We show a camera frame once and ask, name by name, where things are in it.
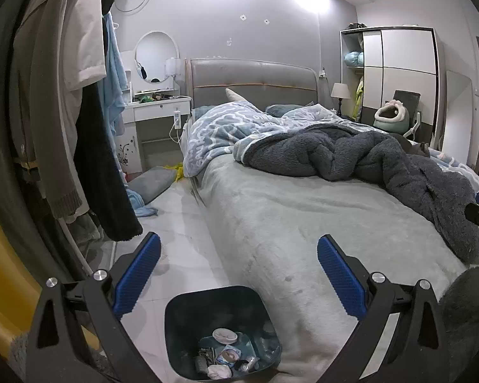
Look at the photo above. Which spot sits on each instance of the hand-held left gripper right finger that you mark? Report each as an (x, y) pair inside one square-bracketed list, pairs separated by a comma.
[(341, 279)]

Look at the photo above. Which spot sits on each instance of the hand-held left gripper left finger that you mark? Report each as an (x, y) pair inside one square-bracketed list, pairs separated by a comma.
[(137, 277)]

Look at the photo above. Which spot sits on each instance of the dark blue trash bin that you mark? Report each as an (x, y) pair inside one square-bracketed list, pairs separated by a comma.
[(191, 311)]

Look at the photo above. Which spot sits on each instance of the dark foil packet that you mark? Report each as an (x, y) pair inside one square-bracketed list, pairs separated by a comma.
[(206, 353)]

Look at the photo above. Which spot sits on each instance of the blue white printed wrapper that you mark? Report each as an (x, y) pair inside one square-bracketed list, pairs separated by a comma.
[(228, 355)]

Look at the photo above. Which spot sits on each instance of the clear plastic wrap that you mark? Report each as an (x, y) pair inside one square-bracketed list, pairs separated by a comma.
[(249, 363)]

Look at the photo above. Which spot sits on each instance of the light blue floor cloth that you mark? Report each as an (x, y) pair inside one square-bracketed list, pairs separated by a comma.
[(141, 209)]

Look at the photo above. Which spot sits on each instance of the bed with grey headboard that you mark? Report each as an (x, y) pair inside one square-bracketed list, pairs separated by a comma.
[(283, 215)]

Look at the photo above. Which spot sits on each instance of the white leaning panel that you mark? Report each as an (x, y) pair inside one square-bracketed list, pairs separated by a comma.
[(459, 115)]

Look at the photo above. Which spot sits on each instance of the grey cat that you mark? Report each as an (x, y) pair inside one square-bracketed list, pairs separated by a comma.
[(413, 147)]

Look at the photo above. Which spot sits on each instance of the grey floor cushion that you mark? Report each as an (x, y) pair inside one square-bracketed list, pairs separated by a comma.
[(151, 183)]

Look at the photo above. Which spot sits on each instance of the grey fuzzy cloth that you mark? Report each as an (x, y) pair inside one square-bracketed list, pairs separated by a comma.
[(467, 311)]

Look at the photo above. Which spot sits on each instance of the black hanging garment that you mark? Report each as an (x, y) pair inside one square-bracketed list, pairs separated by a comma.
[(103, 175)]

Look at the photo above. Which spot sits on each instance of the yellow floor cloth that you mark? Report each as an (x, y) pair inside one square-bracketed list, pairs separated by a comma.
[(179, 172)]

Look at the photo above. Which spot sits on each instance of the green plush cat bed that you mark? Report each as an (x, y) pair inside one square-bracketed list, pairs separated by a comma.
[(389, 122)]

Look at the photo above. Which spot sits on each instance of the grey fleece blanket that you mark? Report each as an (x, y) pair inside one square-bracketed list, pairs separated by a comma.
[(363, 155)]

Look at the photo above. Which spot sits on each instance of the dark office chair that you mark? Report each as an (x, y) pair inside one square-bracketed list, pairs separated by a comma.
[(409, 97)]

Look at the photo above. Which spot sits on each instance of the yellow board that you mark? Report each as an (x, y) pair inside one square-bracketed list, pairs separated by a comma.
[(8, 279)]

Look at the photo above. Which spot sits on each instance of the white power strip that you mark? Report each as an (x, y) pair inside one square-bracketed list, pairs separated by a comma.
[(177, 121)]

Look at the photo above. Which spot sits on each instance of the yellow green hanging garment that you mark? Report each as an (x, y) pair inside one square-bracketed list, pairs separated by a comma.
[(358, 99)]

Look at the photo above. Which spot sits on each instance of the white dressing table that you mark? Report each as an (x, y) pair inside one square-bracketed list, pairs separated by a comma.
[(155, 113)]

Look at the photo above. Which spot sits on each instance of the white wardrobe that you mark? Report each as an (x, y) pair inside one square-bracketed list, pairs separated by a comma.
[(399, 56)]

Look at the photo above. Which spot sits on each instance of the blue patterned quilt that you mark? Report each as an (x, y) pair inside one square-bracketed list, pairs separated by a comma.
[(223, 131)]

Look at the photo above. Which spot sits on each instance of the teal pillow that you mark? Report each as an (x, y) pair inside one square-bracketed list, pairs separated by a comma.
[(283, 110)]

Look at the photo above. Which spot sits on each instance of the bedside lamp with shade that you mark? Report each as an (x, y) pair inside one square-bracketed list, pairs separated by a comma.
[(339, 89)]

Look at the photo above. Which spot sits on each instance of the grey brown knit sweater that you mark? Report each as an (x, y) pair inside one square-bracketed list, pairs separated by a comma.
[(44, 107)]

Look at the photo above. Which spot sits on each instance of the blue bundle on shelf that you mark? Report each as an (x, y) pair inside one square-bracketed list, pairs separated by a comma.
[(353, 58)]

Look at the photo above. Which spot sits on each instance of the white pillow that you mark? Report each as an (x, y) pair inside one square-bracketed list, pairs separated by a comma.
[(233, 95)]

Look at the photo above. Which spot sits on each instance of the light blue hanging shirt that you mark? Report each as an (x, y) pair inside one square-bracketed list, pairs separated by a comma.
[(113, 72)]

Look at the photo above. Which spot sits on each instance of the grey padded headboard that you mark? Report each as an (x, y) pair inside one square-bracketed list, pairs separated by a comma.
[(251, 75)]

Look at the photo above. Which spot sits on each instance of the white hanging shirt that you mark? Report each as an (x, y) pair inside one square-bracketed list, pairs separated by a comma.
[(84, 40)]

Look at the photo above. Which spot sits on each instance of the round wall mirror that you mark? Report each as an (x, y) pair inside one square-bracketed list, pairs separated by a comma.
[(155, 52)]

